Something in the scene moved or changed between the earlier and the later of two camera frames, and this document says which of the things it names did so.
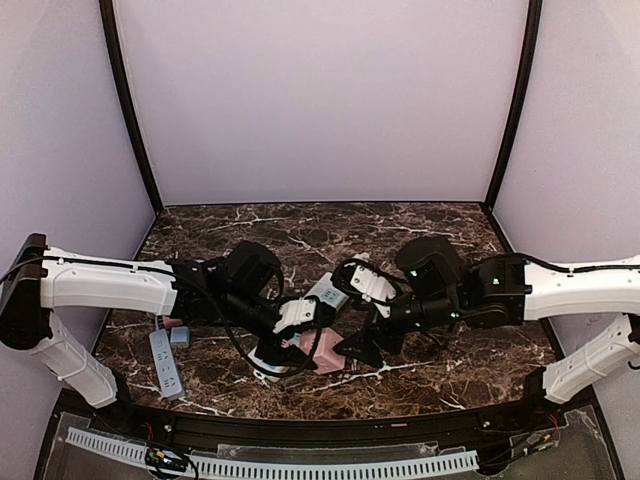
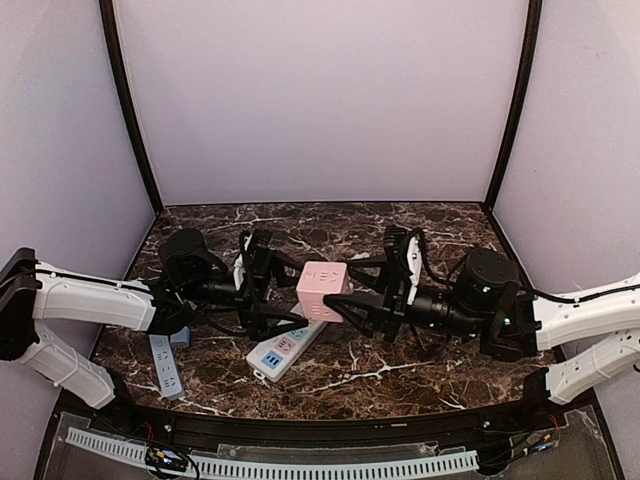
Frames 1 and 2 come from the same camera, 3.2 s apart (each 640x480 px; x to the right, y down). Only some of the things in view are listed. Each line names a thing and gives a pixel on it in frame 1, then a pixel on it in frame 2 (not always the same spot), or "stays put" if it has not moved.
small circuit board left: (166, 458) stays put
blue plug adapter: (180, 336) stays put
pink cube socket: (325, 357) → (317, 280)
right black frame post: (529, 65) stays put
